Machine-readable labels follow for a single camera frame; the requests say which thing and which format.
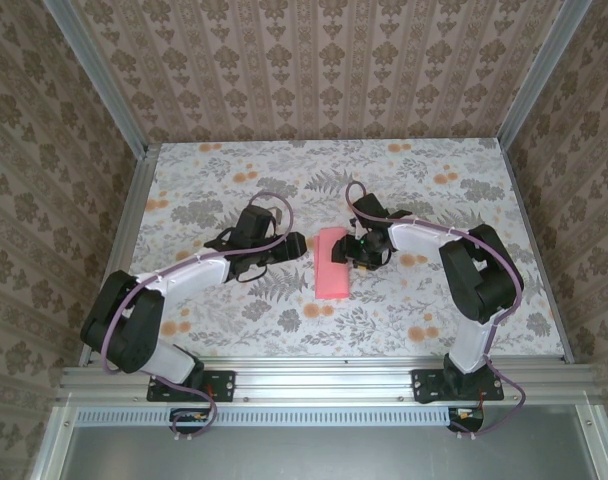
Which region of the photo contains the long aluminium frame rail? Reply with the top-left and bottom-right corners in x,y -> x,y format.
56,363 -> 603,404

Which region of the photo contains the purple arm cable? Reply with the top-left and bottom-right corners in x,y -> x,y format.
101,191 -> 295,444
344,179 -> 528,441

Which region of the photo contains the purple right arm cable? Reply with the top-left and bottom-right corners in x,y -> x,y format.
344,179 -> 528,441

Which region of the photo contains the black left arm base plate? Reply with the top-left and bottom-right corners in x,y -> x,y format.
146,368 -> 237,403

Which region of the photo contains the aluminium corner post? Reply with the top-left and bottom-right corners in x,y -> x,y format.
496,0 -> 583,146
46,0 -> 153,156

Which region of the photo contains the black connector board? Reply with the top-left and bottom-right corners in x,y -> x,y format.
169,407 -> 215,435
446,405 -> 485,434

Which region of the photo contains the grey metal panel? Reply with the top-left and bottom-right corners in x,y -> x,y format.
31,404 -> 608,480

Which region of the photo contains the aluminium side rail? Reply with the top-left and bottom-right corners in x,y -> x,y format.
498,142 -> 575,364
78,144 -> 160,366

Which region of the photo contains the grey slotted cable duct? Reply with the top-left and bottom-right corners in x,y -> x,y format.
76,407 -> 453,425

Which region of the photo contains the floral patterned table cover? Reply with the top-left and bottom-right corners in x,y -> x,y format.
106,140 -> 568,359

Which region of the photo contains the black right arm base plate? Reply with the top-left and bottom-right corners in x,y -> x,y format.
410,368 -> 505,404

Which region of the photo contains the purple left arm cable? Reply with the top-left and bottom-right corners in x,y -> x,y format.
101,191 -> 295,444

